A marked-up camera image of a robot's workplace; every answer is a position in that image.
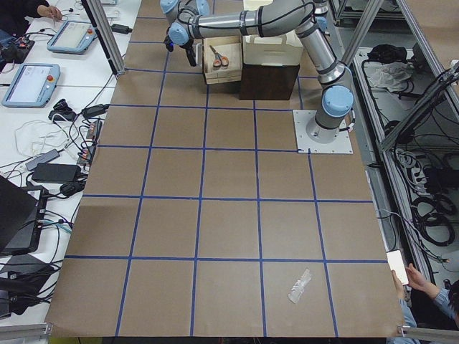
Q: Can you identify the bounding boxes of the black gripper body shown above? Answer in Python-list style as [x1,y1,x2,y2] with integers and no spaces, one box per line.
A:
[164,34,194,54]

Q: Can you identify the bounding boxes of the wooden drawer with white handle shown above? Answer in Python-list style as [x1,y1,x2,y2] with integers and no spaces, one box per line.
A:
[196,36,242,85]

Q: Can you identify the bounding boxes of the orange handled scissors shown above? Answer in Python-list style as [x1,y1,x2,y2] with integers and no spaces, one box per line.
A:
[209,45,229,70]

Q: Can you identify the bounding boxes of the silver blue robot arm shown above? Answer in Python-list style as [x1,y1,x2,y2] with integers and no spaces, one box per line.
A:
[160,1,354,143]

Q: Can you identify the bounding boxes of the dark brown drawer cabinet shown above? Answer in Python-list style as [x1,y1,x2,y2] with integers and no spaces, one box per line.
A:
[240,64,300,100]

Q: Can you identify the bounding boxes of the person left hand under phone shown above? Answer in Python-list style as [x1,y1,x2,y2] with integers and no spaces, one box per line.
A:
[391,270,406,300]

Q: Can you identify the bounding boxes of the person right hand at phone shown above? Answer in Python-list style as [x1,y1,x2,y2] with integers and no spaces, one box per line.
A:
[406,263,440,299]

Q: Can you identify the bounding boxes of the white plastic tray box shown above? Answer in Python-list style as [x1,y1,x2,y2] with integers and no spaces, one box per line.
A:
[242,0,306,68]

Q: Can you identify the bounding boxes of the upper blue teach pendant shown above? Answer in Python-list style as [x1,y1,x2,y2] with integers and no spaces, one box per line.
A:
[47,21,96,54]

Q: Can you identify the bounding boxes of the blue teach pendant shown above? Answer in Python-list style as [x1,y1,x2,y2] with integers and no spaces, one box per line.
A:
[1,63,61,108]
[47,21,96,54]

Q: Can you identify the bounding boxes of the lower blue teach pendant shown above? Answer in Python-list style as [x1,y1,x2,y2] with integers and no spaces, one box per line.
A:
[1,63,61,108]

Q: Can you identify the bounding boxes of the black power adapter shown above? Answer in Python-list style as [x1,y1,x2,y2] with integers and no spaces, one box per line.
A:
[32,163,81,183]

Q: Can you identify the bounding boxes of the crumpled white cloth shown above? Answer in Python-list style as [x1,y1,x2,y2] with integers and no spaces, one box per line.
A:
[369,62,415,92]

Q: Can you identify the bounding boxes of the black laptop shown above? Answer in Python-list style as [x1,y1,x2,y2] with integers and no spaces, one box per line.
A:
[1,177,49,257]

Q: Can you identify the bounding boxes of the clear plastic wrapper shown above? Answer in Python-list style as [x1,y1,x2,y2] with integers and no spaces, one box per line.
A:
[288,268,312,304]

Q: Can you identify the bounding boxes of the white smartphone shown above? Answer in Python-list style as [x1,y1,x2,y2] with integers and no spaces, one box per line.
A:
[387,250,409,286]

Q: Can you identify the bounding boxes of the aluminium frame post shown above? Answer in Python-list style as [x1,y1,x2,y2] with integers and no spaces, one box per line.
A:
[82,0,125,78]

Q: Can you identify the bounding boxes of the white coiled cable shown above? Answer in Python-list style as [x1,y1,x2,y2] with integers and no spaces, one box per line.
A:
[14,120,72,158]

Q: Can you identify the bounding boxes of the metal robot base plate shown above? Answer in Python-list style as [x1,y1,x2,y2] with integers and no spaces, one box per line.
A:
[293,110,353,154]

